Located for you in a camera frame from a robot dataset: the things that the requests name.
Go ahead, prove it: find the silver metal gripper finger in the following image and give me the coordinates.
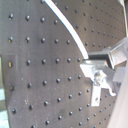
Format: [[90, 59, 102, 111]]
[[80, 37, 128, 106]]

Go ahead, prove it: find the white cable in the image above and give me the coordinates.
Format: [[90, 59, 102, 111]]
[[43, 0, 90, 61]]

